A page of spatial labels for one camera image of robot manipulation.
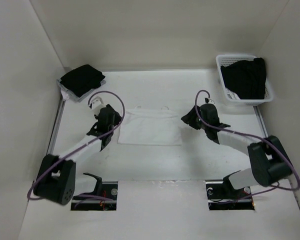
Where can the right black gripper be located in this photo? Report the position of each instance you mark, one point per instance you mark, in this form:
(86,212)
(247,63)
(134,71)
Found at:
(189,119)

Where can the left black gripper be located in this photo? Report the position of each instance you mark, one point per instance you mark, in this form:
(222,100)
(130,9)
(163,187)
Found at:
(116,118)

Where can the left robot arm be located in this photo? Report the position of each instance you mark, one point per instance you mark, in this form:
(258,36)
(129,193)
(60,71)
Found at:
(56,179)

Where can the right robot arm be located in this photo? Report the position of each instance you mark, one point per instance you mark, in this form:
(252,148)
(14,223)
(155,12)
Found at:
(266,164)

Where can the folded black tank top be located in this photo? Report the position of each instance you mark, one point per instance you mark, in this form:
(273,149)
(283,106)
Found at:
(82,79)

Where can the white plastic basket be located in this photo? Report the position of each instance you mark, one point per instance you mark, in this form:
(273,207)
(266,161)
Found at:
(228,59)

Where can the black clothes in basket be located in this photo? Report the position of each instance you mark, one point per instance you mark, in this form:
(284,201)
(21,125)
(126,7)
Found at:
(247,79)

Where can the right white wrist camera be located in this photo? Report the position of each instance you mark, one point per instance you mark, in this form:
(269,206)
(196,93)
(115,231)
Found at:
(209,101)

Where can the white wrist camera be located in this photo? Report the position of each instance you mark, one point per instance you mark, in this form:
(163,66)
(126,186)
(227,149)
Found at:
(96,104)
(209,101)

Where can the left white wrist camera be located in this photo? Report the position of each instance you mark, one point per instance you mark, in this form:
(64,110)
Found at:
(96,104)

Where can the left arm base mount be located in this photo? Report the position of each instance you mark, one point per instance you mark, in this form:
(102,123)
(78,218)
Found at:
(103,198)

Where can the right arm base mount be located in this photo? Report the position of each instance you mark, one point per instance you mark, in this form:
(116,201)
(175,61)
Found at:
(221,198)

